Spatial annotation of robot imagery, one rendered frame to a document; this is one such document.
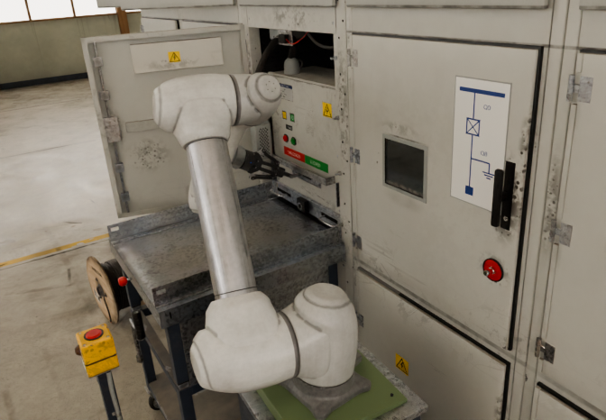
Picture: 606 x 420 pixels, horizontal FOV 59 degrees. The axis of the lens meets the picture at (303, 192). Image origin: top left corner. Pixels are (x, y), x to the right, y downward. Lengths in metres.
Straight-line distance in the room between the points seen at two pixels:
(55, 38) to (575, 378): 12.21
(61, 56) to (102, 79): 10.63
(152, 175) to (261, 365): 1.32
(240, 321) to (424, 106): 0.70
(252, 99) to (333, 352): 0.63
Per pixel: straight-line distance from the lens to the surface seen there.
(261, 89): 1.32
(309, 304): 1.24
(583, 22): 1.15
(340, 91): 1.71
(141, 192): 2.37
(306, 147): 2.04
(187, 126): 1.29
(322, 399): 1.36
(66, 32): 12.85
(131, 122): 2.27
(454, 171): 1.37
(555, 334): 1.35
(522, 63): 1.20
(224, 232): 1.23
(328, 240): 1.89
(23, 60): 12.78
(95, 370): 1.56
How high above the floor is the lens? 1.73
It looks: 22 degrees down
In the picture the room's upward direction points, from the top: 4 degrees counter-clockwise
